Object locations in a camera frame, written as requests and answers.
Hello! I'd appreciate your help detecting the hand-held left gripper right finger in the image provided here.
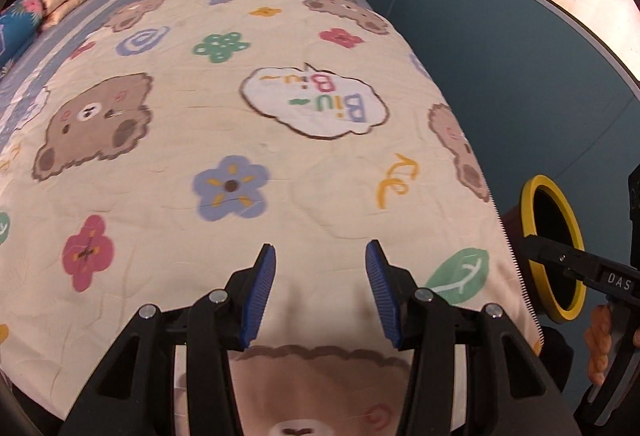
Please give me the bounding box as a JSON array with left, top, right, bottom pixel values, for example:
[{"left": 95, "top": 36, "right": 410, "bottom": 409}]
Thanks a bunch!
[{"left": 365, "top": 239, "right": 583, "bottom": 436}]

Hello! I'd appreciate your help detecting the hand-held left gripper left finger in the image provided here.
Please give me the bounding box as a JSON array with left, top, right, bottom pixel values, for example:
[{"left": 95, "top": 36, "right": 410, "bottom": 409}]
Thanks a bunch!
[{"left": 60, "top": 243, "right": 278, "bottom": 436}]

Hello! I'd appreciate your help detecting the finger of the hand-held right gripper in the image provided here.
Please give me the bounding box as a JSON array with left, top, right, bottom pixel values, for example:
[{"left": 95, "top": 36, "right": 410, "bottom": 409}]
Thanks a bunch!
[{"left": 522, "top": 233, "right": 597, "bottom": 289}]

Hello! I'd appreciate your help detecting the black bin with yellow rim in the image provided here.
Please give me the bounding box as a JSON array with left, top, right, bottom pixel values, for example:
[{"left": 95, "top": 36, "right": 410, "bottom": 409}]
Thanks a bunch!
[{"left": 502, "top": 173, "right": 587, "bottom": 324}]

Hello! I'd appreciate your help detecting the person's right hand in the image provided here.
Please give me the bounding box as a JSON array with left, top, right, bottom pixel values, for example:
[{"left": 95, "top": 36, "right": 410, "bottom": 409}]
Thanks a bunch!
[{"left": 584, "top": 303, "right": 615, "bottom": 387}]

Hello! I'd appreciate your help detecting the bear printed cream blanket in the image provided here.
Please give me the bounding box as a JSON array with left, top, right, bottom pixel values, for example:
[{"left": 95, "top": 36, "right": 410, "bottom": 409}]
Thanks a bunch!
[{"left": 0, "top": 0, "right": 546, "bottom": 436}]

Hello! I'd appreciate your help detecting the blue floral folded quilt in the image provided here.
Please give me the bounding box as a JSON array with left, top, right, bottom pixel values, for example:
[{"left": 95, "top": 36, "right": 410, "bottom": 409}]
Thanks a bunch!
[{"left": 0, "top": 0, "right": 46, "bottom": 72}]

